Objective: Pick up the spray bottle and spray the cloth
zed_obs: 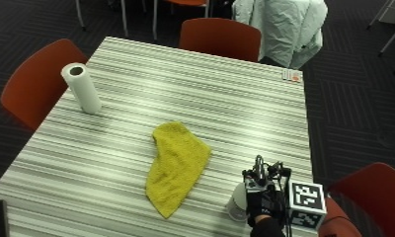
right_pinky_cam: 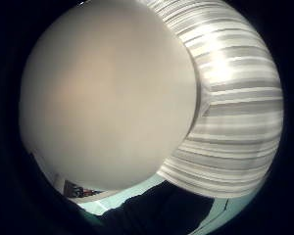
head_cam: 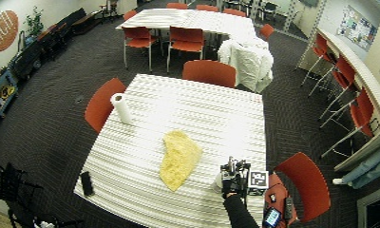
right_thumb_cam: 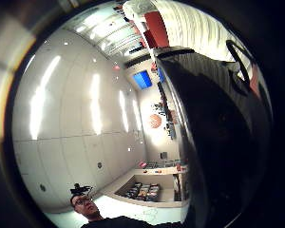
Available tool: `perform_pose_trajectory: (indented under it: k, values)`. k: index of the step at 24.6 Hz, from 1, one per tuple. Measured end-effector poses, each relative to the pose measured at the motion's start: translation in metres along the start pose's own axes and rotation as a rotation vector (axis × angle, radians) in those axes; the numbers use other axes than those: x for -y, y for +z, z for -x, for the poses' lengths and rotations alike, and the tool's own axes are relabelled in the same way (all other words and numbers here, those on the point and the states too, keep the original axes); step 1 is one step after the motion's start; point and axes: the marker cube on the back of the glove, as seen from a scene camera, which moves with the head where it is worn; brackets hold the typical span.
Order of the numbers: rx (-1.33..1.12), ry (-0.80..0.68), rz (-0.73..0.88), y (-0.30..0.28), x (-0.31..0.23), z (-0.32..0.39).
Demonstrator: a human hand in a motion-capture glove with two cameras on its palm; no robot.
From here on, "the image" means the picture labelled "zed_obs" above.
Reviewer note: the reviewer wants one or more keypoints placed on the white bottle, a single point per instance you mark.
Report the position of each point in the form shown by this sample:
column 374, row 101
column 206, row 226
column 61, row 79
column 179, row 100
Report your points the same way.
column 238, row 202

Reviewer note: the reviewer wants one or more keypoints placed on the white marker cube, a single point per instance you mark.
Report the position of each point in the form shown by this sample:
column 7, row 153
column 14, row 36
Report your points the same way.
column 309, row 200

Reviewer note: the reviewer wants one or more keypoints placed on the yellow cloth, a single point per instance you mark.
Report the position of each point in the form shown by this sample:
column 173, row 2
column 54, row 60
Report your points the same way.
column 178, row 164

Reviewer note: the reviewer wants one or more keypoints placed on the red chair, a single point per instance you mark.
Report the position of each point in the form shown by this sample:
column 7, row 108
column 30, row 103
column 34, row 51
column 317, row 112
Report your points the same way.
column 39, row 85
column 373, row 200
column 219, row 38

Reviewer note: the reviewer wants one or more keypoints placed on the small white orange card pack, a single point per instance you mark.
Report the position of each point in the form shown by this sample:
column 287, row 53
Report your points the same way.
column 291, row 75

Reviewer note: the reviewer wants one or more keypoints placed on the white jacket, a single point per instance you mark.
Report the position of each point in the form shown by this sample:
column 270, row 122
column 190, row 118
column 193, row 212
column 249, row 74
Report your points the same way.
column 285, row 29

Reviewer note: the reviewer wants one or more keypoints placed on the white paper towel roll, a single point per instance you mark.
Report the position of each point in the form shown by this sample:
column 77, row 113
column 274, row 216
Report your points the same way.
column 81, row 87

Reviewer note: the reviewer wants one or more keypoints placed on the white metal table legs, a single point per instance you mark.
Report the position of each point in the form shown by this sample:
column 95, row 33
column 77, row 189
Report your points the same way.
column 393, row 36

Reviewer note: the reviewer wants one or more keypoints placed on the orange chair with white legs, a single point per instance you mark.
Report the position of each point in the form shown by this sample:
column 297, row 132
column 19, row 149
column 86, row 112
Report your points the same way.
column 186, row 2

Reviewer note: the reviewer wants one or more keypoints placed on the white metal chair legs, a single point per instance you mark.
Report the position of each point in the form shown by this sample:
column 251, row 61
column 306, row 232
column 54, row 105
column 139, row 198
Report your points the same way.
column 123, row 16

